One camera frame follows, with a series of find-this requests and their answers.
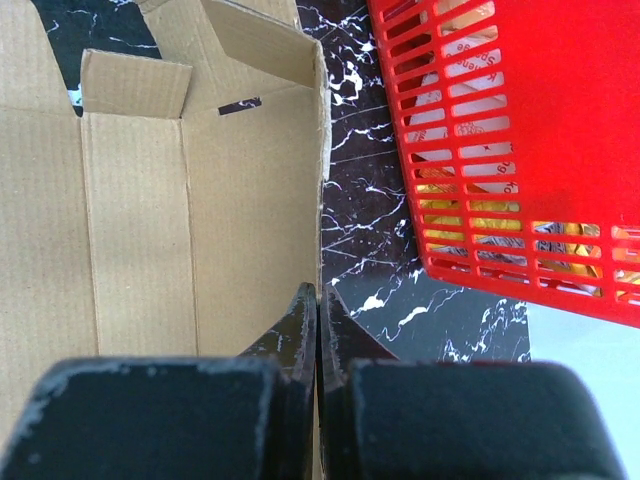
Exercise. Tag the brown cardboard box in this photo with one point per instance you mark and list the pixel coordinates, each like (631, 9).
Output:
(178, 213)

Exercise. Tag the tall orange yellow carton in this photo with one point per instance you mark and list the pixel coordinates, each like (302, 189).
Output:
(498, 236)

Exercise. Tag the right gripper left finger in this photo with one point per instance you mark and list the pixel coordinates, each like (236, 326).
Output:
(244, 417)

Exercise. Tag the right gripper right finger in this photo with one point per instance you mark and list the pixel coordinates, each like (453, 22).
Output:
(382, 418)

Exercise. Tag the red plastic shopping basket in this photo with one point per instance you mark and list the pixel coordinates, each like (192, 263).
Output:
(571, 80)

